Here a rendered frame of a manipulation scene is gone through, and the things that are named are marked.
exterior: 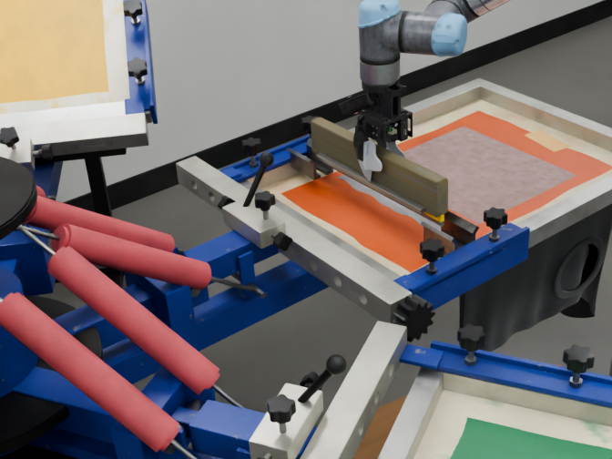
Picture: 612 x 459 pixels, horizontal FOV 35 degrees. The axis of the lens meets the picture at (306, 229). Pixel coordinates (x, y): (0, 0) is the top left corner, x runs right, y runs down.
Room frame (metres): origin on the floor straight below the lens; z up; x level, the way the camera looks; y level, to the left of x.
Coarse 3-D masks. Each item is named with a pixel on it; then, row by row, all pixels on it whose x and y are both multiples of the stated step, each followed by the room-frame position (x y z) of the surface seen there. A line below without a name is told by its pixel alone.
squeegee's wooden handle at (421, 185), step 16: (320, 128) 1.83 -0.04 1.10; (336, 128) 1.80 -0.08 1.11; (320, 144) 1.83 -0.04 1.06; (336, 144) 1.79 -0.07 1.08; (352, 144) 1.74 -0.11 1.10; (336, 160) 1.79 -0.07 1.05; (352, 160) 1.74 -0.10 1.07; (384, 160) 1.66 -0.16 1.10; (400, 160) 1.64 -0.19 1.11; (384, 176) 1.66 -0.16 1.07; (400, 176) 1.63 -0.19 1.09; (416, 176) 1.59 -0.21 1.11; (432, 176) 1.57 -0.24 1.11; (400, 192) 1.63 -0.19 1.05; (416, 192) 1.59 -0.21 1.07; (432, 192) 1.56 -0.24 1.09; (432, 208) 1.56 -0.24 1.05
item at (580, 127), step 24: (456, 96) 2.20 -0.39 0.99; (480, 96) 2.24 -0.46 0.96; (504, 96) 2.18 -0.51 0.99; (408, 120) 2.11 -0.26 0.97; (552, 120) 2.05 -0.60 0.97; (576, 120) 2.01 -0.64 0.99; (600, 144) 1.94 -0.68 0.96; (288, 168) 1.90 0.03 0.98; (600, 192) 1.68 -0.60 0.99; (552, 216) 1.60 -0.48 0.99; (576, 216) 1.63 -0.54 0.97; (336, 240) 1.56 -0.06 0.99
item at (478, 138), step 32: (448, 128) 2.09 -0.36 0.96; (480, 128) 2.08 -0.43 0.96; (512, 128) 2.06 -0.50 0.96; (416, 160) 1.93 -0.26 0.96; (448, 160) 1.92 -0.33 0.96; (480, 160) 1.91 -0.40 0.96; (288, 192) 1.83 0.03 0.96; (320, 192) 1.82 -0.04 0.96; (352, 192) 1.81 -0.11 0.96; (352, 224) 1.68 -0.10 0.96
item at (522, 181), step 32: (512, 160) 1.90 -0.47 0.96; (544, 160) 1.89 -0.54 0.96; (576, 160) 1.88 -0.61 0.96; (448, 192) 1.78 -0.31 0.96; (480, 192) 1.77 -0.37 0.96; (512, 192) 1.76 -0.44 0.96; (544, 192) 1.75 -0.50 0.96; (384, 224) 1.67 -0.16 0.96; (416, 224) 1.66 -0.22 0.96; (480, 224) 1.65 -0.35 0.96; (384, 256) 1.55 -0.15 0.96; (416, 256) 1.55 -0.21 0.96
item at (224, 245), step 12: (216, 240) 1.51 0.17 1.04; (228, 240) 1.51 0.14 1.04; (240, 240) 1.51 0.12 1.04; (192, 252) 1.48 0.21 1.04; (204, 252) 1.47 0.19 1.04; (216, 252) 1.47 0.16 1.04; (228, 252) 1.47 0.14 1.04; (240, 252) 1.48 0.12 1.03; (252, 252) 1.50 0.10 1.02; (264, 252) 1.51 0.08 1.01; (276, 252) 1.53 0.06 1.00; (216, 264) 1.45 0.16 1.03; (228, 264) 1.47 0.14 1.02; (216, 276) 1.45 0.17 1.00
